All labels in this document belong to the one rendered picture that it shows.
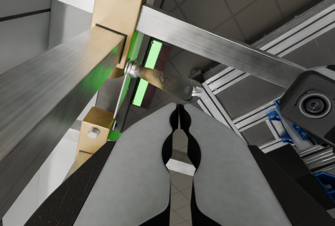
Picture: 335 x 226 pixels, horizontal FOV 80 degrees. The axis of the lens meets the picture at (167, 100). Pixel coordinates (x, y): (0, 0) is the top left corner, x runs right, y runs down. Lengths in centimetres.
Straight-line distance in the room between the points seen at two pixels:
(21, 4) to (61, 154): 49
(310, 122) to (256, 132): 103
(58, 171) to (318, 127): 81
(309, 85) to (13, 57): 48
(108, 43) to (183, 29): 9
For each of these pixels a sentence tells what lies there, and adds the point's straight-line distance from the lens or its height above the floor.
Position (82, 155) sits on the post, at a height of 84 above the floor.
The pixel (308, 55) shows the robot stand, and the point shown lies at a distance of 111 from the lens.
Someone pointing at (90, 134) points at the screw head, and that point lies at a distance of 38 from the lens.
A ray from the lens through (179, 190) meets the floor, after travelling 189.
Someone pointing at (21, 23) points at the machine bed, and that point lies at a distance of 50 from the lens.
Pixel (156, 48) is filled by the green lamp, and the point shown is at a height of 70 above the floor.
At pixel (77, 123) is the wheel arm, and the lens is 43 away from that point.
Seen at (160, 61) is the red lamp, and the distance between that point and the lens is 44.
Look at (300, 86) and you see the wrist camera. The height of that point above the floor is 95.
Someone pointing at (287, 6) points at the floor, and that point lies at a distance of 124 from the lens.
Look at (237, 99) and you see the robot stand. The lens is 108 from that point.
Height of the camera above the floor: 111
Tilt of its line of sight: 60 degrees down
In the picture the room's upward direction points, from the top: 175 degrees counter-clockwise
